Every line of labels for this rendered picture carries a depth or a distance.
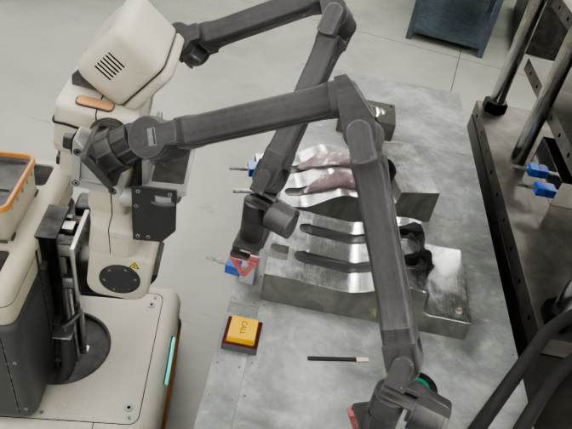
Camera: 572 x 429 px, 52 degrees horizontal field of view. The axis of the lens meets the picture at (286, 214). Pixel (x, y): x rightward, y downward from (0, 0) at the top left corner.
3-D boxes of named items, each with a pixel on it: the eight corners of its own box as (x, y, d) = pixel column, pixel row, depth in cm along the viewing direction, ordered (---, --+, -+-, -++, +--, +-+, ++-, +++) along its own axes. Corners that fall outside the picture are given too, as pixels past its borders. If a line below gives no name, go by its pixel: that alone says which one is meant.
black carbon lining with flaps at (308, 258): (291, 266, 141) (297, 237, 135) (299, 225, 153) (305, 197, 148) (432, 294, 140) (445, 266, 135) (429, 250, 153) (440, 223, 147)
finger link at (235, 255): (261, 265, 144) (265, 237, 138) (253, 285, 139) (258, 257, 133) (235, 259, 145) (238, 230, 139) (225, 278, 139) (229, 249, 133)
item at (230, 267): (202, 271, 145) (203, 255, 142) (208, 258, 149) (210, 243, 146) (252, 285, 144) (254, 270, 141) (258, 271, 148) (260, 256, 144)
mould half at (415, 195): (264, 221, 163) (269, 191, 156) (253, 168, 183) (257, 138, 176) (429, 221, 174) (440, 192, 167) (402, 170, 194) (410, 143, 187)
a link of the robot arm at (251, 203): (254, 185, 133) (239, 197, 129) (278, 198, 131) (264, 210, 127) (250, 209, 138) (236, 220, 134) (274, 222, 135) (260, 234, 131)
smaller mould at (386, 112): (335, 131, 208) (339, 114, 203) (338, 111, 219) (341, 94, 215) (391, 141, 207) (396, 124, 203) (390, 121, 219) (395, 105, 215)
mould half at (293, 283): (260, 299, 141) (266, 259, 132) (275, 231, 161) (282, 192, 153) (463, 340, 140) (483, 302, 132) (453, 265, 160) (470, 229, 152)
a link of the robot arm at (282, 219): (273, 171, 137) (259, 166, 129) (315, 192, 133) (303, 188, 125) (252, 217, 138) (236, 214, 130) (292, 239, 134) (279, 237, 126)
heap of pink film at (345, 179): (306, 198, 165) (310, 175, 160) (294, 162, 178) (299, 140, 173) (391, 199, 170) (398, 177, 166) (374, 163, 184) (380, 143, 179)
